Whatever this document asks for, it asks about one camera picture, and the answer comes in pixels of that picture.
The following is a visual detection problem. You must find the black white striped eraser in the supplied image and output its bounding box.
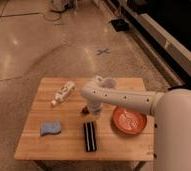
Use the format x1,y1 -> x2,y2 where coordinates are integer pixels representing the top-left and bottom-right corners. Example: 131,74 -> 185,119
83,122 -> 97,152

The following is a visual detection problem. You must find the clear plastic bottle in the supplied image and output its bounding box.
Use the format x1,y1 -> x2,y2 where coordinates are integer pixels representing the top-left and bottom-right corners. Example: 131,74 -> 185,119
51,81 -> 75,106

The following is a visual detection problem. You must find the black floor box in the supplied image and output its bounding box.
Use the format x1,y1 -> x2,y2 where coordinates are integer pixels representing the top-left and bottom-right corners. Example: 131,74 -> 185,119
110,19 -> 129,32

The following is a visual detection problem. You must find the orange bowl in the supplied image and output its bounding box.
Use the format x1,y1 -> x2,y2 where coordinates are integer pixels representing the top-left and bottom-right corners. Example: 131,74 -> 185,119
112,107 -> 147,135

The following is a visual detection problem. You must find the blue sponge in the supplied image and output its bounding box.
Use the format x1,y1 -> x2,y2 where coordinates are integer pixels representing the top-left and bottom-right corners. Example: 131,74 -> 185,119
40,121 -> 61,136

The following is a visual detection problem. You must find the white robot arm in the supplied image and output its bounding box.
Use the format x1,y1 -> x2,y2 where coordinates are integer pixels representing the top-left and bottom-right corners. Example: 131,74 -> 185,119
81,76 -> 191,171

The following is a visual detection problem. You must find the red chili pepper toy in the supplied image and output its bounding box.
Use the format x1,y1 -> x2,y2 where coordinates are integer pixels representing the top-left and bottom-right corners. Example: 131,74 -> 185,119
81,106 -> 90,115

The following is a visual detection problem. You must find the wooden table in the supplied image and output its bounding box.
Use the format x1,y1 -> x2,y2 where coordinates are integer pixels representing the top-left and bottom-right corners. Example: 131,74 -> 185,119
14,77 -> 154,161

